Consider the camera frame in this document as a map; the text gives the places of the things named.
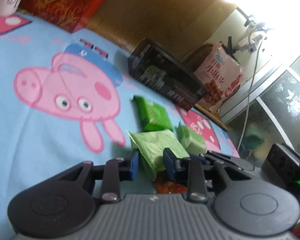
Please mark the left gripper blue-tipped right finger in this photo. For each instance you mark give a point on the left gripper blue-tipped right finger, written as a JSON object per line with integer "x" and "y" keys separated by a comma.
{"x": 188, "y": 172}

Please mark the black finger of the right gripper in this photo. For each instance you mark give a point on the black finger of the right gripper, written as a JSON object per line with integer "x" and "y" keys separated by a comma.
{"x": 210, "y": 157}

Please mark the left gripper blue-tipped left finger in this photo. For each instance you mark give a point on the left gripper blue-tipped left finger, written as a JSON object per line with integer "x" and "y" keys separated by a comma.
{"x": 113, "y": 173}

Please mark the red snack packet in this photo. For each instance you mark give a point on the red snack packet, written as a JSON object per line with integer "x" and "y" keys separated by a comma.
{"x": 162, "y": 185}

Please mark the light green snack packet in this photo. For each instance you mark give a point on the light green snack packet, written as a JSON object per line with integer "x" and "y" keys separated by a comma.
{"x": 151, "y": 146}

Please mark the pale green snack packet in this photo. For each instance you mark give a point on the pale green snack packet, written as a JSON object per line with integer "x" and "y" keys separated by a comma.
{"x": 193, "y": 142}

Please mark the dark green snack packet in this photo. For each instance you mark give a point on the dark green snack packet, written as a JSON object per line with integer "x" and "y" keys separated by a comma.
{"x": 153, "y": 116}

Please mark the pink twisted-dough snack bag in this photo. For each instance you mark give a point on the pink twisted-dough snack bag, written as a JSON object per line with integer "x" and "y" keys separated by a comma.
{"x": 220, "y": 75}

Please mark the cartoon pig bed sheet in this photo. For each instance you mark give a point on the cartoon pig bed sheet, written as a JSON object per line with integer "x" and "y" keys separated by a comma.
{"x": 64, "y": 98}

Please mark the black metal tin box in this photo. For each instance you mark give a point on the black metal tin box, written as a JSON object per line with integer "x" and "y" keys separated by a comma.
{"x": 155, "y": 68}

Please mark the white power strip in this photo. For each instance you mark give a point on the white power strip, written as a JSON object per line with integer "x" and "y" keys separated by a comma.
{"x": 250, "y": 44}

